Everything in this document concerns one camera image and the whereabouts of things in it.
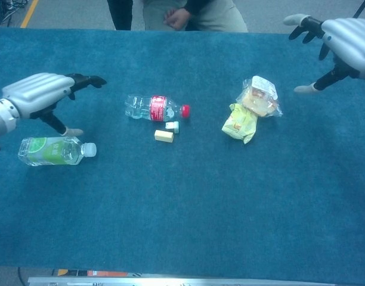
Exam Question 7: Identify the yellow floor tape strip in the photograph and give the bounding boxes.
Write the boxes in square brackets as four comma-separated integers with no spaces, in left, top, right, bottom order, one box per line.
[20,0,39,29]

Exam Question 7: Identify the aluminium rail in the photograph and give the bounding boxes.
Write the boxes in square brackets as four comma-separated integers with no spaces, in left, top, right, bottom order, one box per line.
[27,276,338,286]

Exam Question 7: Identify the yellow snack bag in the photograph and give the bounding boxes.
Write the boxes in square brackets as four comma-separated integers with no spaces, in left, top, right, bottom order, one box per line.
[221,102,259,145]

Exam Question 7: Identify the black tripod stand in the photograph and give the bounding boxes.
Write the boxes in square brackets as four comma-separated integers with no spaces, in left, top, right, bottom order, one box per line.
[351,0,365,18]

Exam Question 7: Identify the orange black floor object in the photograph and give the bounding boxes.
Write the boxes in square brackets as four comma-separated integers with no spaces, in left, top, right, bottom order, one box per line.
[52,269,129,277]

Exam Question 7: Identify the small teal white block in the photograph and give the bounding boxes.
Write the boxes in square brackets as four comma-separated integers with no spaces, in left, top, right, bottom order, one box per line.
[165,120,180,134]

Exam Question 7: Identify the clear bottle green label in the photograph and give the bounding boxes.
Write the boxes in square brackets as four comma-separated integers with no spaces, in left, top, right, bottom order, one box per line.
[17,136,97,167]

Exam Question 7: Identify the person in beige trousers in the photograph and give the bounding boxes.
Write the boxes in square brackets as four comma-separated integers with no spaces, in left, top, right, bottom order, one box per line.
[142,0,249,33]

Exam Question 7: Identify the small yellow block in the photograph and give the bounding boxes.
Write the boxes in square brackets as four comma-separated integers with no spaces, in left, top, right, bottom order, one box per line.
[154,129,174,143]

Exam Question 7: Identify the sandwich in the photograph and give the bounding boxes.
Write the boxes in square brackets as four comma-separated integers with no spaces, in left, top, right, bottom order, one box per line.
[236,75,284,118]

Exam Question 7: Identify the tangled cables on floor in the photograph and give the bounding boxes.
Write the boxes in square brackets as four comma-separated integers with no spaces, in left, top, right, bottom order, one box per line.
[0,0,28,26]

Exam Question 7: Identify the clear bottle red label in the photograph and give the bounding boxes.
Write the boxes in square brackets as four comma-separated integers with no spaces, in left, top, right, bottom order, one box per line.
[124,94,191,122]

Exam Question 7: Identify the person in dark trousers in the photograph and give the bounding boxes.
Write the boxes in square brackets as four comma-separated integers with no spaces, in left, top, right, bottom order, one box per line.
[107,0,134,31]

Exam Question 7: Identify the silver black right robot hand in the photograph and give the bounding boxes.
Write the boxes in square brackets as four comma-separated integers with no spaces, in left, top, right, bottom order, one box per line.
[283,13,365,95]

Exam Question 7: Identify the teal table cloth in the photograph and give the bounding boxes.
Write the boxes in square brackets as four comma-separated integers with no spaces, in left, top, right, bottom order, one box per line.
[0,26,365,285]

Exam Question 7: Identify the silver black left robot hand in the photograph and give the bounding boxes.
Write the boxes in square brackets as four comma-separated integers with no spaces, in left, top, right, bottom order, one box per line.
[2,72,108,137]

